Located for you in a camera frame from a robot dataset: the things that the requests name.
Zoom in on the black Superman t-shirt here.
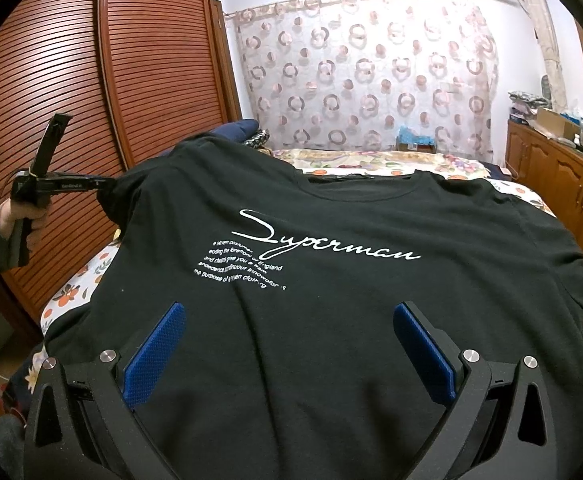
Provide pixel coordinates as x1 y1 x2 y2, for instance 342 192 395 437
45 136 583 479

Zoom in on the person's left hand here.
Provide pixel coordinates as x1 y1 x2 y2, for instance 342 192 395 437
0 198 52 252

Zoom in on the orange print white bedsheet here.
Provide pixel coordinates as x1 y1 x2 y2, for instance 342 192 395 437
23 179 583 430

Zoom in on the brown louvered wardrobe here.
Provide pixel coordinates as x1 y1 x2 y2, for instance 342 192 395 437
0 0 242 321

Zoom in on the folded navy blue garment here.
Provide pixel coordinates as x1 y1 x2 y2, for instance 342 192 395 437
210 119 260 143

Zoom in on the folded dark patterned garment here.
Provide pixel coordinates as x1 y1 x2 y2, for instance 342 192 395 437
242 129 270 150

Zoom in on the wooden sideboard cabinet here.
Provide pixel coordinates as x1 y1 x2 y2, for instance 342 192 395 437
505 122 583 250

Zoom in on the floral quilt blanket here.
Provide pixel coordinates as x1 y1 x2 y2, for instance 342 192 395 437
273 148 490 180

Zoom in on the blue tissue box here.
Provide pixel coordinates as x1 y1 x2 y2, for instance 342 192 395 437
395 126 437 153

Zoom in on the cardboard box on sideboard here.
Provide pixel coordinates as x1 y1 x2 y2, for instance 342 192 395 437
533 108 580 141

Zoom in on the stack of folded cloths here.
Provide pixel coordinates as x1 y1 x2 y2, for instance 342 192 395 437
508 91 552 124

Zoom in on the circle pattern sheer curtain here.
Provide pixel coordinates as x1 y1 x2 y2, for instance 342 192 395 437
226 0 497 161

